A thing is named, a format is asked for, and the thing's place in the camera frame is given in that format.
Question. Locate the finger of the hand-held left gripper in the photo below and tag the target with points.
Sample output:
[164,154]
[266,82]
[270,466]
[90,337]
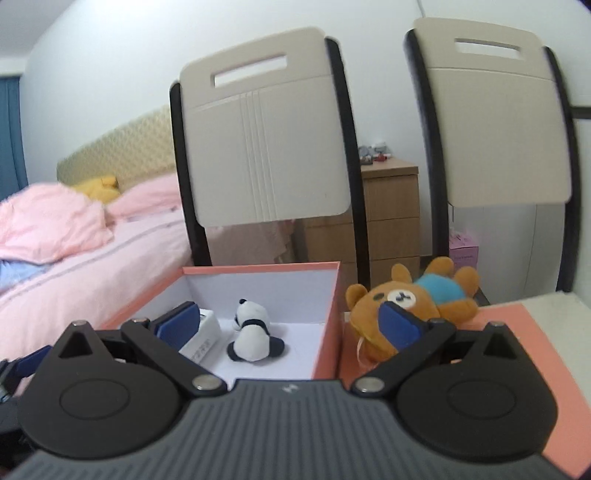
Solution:
[27,369]

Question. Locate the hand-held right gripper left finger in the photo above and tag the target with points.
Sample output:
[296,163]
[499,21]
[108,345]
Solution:
[178,324]

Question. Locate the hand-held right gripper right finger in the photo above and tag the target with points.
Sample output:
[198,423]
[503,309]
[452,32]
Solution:
[399,325]

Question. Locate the brown bear plush toy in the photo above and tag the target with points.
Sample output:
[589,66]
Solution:
[408,295]

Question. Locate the pink storage box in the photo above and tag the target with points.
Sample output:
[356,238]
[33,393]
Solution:
[328,332]

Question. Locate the small white box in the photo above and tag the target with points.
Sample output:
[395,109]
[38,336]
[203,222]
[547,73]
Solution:
[204,339]

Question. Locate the panda plush toy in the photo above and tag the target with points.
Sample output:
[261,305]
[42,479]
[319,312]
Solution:
[251,341]

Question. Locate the bed with pink sheet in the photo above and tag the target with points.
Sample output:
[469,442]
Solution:
[92,286]

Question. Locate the light blue cloth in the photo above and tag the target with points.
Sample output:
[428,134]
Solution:
[16,274]

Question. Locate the pink carton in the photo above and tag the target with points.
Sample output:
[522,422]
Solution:
[464,251]

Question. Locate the wooden nightstand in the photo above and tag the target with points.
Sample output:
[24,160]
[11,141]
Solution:
[392,207]

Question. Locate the pink box lid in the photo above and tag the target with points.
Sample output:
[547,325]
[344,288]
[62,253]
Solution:
[517,344]

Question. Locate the pink fluffy blanket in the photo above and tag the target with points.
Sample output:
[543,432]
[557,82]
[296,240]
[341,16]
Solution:
[51,221]

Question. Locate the yellow plush toy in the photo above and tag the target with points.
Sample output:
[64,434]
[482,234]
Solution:
[99,188]

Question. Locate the small red item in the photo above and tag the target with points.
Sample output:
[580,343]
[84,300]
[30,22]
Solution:
[382,158]

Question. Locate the grey plush toy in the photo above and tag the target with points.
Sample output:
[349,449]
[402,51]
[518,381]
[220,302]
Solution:
[371,149]

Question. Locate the beige chair with ribbed back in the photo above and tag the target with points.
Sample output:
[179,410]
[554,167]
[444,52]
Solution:
[258,161]

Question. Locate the beige padded headboard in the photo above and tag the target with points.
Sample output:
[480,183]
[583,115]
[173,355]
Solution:
[124,147]

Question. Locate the beige chair with plain back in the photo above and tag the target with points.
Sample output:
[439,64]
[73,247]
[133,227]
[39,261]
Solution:
[498,138]

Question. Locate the blue curtain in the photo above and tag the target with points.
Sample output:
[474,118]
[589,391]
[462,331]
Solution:
[10,138]

